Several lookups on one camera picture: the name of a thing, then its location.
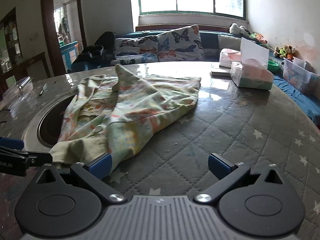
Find blue corner sofa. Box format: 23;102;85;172
71;30;320;128

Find flat white book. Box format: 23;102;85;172
209;68;232;77

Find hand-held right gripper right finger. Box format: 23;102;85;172
194;152;284;203

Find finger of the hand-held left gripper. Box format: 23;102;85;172
0;137;30;156
24;151;54;168

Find blue bed sheet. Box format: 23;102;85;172
272;75;320;121

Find butterfly print cushion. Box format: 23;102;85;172
157;25;206;62
110;35;159;66

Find pink green tissue pack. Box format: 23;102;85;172
230;37;274;90

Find dark wooden door frame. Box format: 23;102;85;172
40;0;87;74

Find pink wrapped pack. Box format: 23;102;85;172
219;48;242;68

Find green plastic basin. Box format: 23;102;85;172
267;60;281;71

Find wooden display cabinet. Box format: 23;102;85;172
0;7;24;85

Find wooden framed white panel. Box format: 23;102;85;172
15;52;52;81

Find black backpack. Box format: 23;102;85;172
94;31;116;55

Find white plush toy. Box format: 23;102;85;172
229;23;250;37

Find clear plastic storage box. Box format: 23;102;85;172
282;56;320;94

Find blue cabinet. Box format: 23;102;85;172
59;40;83;72

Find grey quilted star table cover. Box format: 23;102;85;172
0;61;320;240

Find clear plastic container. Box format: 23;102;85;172
0;76;34;110

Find brown green plush toys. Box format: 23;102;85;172
273;45;297;60

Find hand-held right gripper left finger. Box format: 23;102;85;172
35;152;126;203

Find orange green plush toy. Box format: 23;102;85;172
250;33;268;46

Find black bag on sofa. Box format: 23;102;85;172
74;44;108;67

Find green floral pyjama shirt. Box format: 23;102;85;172
49;64;202;178

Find plain grey cushion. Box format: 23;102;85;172
217;34;242;53

